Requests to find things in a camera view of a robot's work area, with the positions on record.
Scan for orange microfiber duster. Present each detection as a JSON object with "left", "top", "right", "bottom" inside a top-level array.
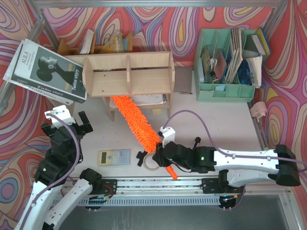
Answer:
[{"left": 110, "top": 95, "right": 178, "bottom": 181}]

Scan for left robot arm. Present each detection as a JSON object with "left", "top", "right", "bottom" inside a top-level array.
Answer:
[{"left": 16, "top": 106, "right": 118, "bottom": 230}]

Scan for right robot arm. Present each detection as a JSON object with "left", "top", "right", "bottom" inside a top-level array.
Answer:
[{"left": 153, "top": 141, "right": 301, "bottom": 193}]

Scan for wooden bookshelf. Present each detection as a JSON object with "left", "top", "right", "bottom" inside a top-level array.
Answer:
[{"left": 67, "top": 51, "right": 175, "bottom": 121}]

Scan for yellow calculator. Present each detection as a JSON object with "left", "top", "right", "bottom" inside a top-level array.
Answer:
[{"left": 98, "top": 149, "right": 130, "bottom": 166}]

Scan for masking tape roll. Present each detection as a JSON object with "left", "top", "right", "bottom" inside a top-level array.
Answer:
[{"left": 143, "top": 153, "right": 160, "bottom": 171}]

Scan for black plastic clip piece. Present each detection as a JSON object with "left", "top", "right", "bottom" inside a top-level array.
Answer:
[{"left": 136, "top": 151, "right": 148, "bottom": 167}]

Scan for white spiral notebook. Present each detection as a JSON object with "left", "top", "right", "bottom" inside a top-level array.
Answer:
[{"left": 107, "top": 94, "right": 167, "bottom": 108}]

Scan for black white magazine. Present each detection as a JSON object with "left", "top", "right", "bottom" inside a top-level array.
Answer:
[{"left": 3, "top": 39, "right": 87, "bottom": 105}]

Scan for light blue paper pad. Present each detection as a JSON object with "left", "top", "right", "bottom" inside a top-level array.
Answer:
[{"left": 214, "top": 85, "right": 226, "bottom": 91}]

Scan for pink piggy figure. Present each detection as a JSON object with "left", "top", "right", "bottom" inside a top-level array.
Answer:
[{"left": 250, "top": 102, "right": 267, "bottom": 123}]

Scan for books in green organizer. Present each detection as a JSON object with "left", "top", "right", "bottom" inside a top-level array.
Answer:
[{"left": 200, "top": 26, "right": 272, "bottom": 88}]

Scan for mint green desk organizer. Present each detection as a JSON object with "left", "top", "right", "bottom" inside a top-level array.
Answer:
[{"left": 193, "top": 28, "right": 269, "bottom": 103}]

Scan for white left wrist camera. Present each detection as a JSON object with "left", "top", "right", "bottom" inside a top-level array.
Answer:
[{"left": 45, "top": 105, "right": 76, "bottom": 128}]

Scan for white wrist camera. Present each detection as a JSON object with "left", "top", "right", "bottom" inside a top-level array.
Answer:
[
  {"left": 160, "top": 126, "right": 176, "bottom": 148},
  {"left": 45, "top": 105, "right": 76, "bottom": 128}
]

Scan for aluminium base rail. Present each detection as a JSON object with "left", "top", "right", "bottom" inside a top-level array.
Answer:
[{"left": 57, "top": 176, "right": 298, "bottom": 207}]

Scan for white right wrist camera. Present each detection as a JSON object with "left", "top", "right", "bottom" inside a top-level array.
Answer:
[{"left": 160, "top": 126, "right": 176, "bottom": 148}]

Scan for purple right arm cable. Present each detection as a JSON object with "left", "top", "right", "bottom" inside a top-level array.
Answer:
[{"left": 161, "top": 109, "right": 307, "bottom": 172}]

